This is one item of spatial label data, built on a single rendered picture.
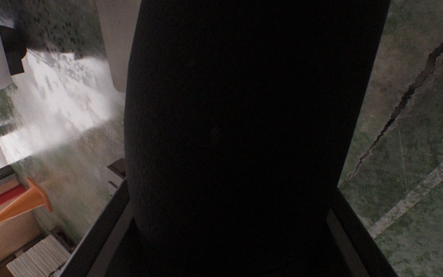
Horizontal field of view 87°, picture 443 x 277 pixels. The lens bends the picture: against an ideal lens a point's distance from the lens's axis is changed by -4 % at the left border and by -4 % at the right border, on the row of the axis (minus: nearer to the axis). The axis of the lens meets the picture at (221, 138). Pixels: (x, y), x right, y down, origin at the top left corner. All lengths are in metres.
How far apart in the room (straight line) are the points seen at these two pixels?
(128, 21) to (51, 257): 3.74
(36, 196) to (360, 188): 3.76
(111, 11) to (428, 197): 1.17
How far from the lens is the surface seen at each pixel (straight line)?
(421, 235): 1.07
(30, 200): 4.04
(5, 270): 6.18
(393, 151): 0.89
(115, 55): 1.01
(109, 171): 1.68
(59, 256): 4.26
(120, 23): 0.95
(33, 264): 4.30
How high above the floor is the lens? 0.78
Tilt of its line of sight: 47 degrees down
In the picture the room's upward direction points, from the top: 130 degrees counter-clockwise
